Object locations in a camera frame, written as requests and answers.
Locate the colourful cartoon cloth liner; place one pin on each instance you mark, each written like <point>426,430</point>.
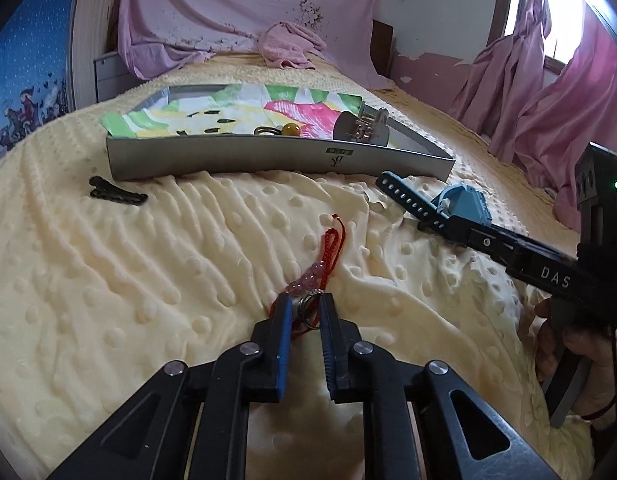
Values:
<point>238,109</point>

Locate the blue smart watch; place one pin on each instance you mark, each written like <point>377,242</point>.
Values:
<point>428,202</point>

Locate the blue dotted cartoon wardrobe cover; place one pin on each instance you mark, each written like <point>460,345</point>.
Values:
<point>34,69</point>

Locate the grey drawer nightstand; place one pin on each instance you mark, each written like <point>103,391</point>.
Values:
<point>112,77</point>

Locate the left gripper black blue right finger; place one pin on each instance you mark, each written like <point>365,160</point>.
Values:
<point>420,421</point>

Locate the grey metal hair claw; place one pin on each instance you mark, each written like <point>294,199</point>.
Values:
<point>364,128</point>

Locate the dark wooden headboard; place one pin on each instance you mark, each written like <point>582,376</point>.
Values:
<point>382,40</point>

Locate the right hand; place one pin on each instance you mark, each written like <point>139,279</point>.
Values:
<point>600,387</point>

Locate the wooden wardrobe side panel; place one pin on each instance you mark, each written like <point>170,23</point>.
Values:
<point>90,32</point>

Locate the black hair clip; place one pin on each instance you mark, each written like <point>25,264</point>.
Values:
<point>105,190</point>

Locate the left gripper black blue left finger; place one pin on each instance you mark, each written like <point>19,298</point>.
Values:
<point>191,422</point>

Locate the pink hanging sheet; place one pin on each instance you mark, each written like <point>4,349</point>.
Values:
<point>157,36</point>

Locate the crumpled pink towel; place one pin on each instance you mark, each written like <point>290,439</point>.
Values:
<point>288,45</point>

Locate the pink window curtain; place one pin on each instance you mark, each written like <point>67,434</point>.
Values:
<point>543,128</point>

